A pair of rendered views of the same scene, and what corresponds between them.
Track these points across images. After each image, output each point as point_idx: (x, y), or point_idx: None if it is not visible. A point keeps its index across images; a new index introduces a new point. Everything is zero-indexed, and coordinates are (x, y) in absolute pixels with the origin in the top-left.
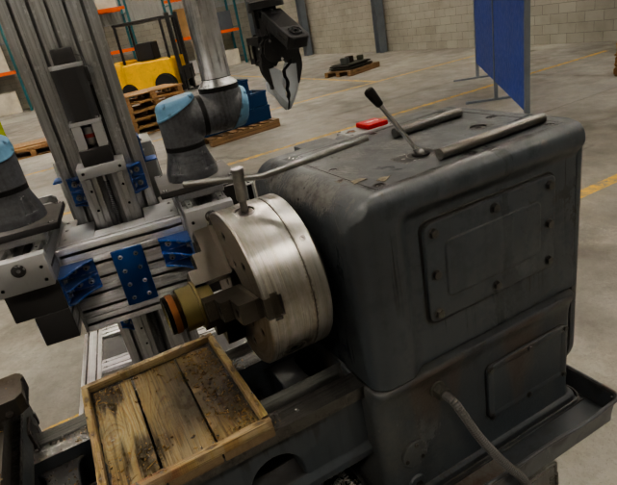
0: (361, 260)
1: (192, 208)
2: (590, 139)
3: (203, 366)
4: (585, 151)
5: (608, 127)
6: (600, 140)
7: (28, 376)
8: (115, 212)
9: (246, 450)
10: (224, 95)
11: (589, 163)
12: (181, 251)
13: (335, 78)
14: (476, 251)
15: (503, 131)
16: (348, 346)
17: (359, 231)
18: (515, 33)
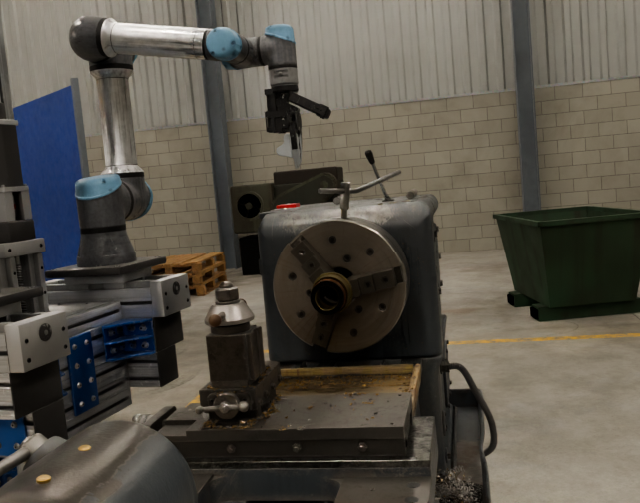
0: (429, 242)
1: (159, 279)
2: (178, 345)
3: (299, 382)
4: (185, 354)
5: (185, 335)
6: (189, 345)
7: None
8: (23, 306)
9: None
10: (142, 181)
11: (199, 361)
12: (133, 337)
13: None
14: (436, 260)
15: (415, 191)
16: (403, 331)
17: (428, 221)
18: (68, 242)
